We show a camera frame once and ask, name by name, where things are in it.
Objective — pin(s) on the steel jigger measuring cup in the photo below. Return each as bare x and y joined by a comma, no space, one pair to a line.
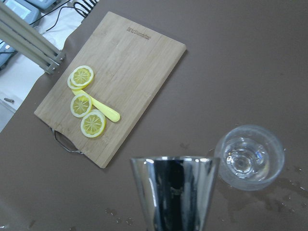
175,192

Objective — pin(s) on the clear wine glass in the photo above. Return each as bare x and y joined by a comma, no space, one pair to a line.
251,158

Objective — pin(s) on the bamboo cutting board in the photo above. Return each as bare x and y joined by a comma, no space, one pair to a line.
130,64

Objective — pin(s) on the yellow plastic knife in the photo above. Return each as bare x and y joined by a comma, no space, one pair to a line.
110,113

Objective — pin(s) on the lemon slice upper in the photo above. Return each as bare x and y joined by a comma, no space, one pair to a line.
93,124

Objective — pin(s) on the lemon slice middle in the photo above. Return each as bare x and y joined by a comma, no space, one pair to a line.
80,105

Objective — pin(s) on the blue teach pendant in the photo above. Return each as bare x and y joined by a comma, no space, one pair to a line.
23,9

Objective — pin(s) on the aluminium frame post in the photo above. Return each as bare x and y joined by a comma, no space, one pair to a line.
26,40

